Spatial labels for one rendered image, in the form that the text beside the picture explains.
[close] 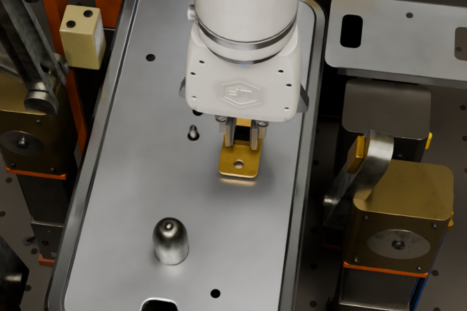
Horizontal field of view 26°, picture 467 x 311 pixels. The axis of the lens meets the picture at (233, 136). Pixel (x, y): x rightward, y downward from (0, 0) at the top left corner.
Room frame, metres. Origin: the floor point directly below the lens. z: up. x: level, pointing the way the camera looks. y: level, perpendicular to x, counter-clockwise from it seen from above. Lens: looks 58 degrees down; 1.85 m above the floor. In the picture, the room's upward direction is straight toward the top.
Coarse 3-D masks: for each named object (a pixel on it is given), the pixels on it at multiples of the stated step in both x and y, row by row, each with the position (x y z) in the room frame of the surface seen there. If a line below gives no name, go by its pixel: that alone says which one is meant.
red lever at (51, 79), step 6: (0, 54) 0.57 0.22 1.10; (6, 54) 0.57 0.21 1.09; (0, 60) 0.56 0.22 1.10; (6, 60) 0.56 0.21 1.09; (0, 66) 0.55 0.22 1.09; (6, 66) 0.56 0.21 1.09; (12, 66) 0.56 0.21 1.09; (0, 72) 0.55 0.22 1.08; (6, 72) 0.55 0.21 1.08; (12, 72) 0.55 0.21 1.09; (48, 72) 0.57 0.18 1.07; (12, 78) 0.55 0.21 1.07; (18, 78) 0.55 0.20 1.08; (48, 78) 0.56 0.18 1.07; (54, 78) 0.56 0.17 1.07; (54, 84) 0.55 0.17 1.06
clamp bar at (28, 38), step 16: (0, 0) 0.54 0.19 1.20; (16, 0) 0.57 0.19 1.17; (32, 0) 0.54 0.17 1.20; (0, 16) 0.54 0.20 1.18; (16, 16) 0.56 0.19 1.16; (32, 16) 0.57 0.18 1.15; (0, 32) 0.54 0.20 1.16; (16, 32) 0.54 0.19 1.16; (32, 32) 0.57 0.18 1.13; (16, 48) 0.54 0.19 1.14; (32, 48) 0.56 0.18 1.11; (48, 48) 0.57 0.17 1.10; (16, 64) 0.54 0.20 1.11; (32, 64) 0.54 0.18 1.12; (48, 64) 0.57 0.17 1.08; (32, 80) 0.54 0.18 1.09; (64, 80) 0.57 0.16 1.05
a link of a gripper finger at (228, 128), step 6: (228, 120) 0.52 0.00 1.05; (234, 120) 0.53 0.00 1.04; (222, 126) 0.52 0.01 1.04; (228, 126) 0.51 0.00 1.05; (234, 126) 0.53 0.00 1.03; (222, 132) 0.52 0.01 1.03; (228, 132) 0.51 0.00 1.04; (234, 132) 0.53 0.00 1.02; (228, 138) 0.52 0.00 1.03; (228, 144) 0.52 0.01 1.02
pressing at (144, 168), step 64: (128, 0) 0.71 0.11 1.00; (192, 0) 0.71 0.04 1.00; (128, 64) 0.62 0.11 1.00; (320, 64) 0.63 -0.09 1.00; (128, 128) 0.54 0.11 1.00; (128, 192) 0.47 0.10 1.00; (192, 192) 0.47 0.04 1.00; (256, 192) 0.47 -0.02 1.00; (64, 256) 0.40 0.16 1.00; (128, 256) 0.40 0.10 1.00; (192, 256) 0.40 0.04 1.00; (256, 256) 0.40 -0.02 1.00
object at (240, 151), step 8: (240, 120) 0.55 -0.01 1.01; (248, 120) 0.55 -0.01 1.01; (240, 128) 0.53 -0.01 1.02; (248, 128) 0.53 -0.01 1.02; (224, 136) 0.53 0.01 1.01; (248, 136) 0.53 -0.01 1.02; (224, 144) 0.52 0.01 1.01; (240, 144) 0.52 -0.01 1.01; (248, 144) 0.52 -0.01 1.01; (224, 152) 0.51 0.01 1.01; (232, 152) 0.51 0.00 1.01; (240, 152) 0.51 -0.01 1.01; (248, 152) 0.51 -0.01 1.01; (256, 152) 0.51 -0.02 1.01; (224, 160) 0.50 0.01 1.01; (232, 160) 0.50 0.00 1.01; (240, 160) 0.50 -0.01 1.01; (248, 160) 0.50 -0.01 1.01; (256, 160) 0.50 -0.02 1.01; (224, 168) 0.49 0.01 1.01; (232, 168) 0.49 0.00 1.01; (240, 168) 0.49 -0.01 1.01; (248, 168) 0.49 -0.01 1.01; (256, 168) 0.49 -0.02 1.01; (248, 176) 0.49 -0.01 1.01
